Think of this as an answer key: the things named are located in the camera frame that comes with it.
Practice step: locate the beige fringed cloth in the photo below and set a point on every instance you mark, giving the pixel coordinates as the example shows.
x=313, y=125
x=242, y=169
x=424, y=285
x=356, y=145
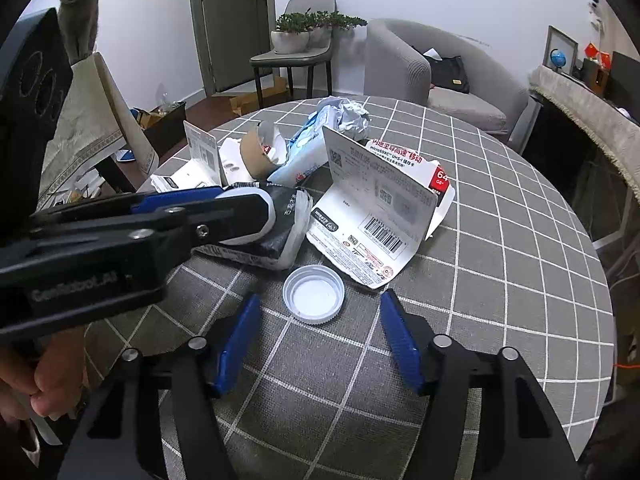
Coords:
x=590, y=115

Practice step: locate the small blue globe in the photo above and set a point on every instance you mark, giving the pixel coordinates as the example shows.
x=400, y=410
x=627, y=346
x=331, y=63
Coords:
x=558, y=58

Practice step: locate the blue and white floor item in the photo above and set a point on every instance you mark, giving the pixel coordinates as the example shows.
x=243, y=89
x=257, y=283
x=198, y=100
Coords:
x=126, y=155

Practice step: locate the white plastic lid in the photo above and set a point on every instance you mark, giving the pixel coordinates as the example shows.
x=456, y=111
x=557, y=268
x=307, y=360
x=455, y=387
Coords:
x=313, y=297

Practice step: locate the grey dining chair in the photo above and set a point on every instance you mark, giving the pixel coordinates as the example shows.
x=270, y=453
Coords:
x=305, y=56

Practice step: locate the large white card packaging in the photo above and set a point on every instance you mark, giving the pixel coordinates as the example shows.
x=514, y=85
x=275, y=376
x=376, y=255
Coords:
x=380, y=200

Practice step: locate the person's left hand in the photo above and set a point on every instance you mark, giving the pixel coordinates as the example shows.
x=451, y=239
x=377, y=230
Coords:
x=60, y=380

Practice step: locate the black and white plastic package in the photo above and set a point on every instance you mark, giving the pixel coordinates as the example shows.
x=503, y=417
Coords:
x=287, y=240

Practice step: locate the potted plant in white pot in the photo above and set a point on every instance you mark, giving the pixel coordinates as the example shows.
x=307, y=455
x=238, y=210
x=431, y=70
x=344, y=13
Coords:
x=330, y=22
x=290, y=40

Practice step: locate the white plastic packaging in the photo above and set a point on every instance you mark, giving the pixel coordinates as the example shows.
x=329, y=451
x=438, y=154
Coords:
x=231, y=160

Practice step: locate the white security camera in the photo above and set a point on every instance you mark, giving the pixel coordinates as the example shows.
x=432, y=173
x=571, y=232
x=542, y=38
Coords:
x=595, y=7

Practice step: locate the brown tape roll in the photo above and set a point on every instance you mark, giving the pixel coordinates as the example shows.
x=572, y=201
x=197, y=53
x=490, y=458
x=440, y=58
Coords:
x=252, y=156

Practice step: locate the dark monitor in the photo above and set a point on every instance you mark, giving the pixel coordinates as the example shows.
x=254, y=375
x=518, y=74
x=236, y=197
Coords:
x=625, y=85

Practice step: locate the grey cat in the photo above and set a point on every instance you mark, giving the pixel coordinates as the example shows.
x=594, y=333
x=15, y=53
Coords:
x=77, y=15

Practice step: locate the grey door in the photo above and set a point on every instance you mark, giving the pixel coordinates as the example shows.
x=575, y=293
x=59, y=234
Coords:
x=235, y=20

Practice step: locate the blue and white tissue pack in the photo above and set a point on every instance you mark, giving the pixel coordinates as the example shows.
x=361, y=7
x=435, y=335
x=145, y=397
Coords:
x=305, y=152

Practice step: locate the small white card packaging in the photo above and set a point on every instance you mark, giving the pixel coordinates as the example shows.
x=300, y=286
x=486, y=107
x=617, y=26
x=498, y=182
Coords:
x=200, y=147

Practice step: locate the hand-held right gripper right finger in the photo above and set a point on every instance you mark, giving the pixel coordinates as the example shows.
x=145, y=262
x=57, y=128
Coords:
x=400, y=347

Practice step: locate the crumpled white paper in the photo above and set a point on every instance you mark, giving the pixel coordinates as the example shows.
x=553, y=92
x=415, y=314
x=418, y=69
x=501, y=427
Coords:
x=350, y=117

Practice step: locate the black storage box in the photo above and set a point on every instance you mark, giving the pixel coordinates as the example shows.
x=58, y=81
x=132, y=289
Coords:
x=167, y=124

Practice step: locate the small red flags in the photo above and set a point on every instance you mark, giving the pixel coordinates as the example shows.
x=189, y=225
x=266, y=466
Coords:
x=597, y=54

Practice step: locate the grey checkered tablecloth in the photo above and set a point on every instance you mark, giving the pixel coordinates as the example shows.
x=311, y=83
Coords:
x=500, y=260

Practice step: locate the black bag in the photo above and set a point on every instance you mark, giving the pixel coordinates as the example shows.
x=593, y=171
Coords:
x=450, y=76

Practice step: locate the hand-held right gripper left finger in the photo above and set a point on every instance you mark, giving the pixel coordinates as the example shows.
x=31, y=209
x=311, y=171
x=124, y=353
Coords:
x=235, y=347

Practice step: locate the grey armchair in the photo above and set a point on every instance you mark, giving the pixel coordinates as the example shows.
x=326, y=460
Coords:
x=400, y=60

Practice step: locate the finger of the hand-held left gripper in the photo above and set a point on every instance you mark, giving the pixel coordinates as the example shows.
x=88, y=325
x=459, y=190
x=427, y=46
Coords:
x=220, y=220
x=175, y=199

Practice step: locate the beige patterned tablecloth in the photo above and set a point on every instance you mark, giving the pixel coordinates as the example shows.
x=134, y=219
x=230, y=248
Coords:
x=85, y=115

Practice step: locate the grey picture frame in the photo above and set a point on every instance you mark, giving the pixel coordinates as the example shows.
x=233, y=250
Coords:
x=560, y=37

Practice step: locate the flat cardboard box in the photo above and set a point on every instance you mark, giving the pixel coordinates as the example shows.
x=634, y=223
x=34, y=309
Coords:
x=245, y=103

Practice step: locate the flat white and black booklet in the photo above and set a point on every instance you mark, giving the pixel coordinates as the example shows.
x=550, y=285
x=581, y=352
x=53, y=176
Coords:
x=175, y=178

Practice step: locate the dark wooden table leg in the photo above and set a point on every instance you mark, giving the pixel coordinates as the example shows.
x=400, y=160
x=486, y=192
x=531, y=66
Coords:
x=116, y=176

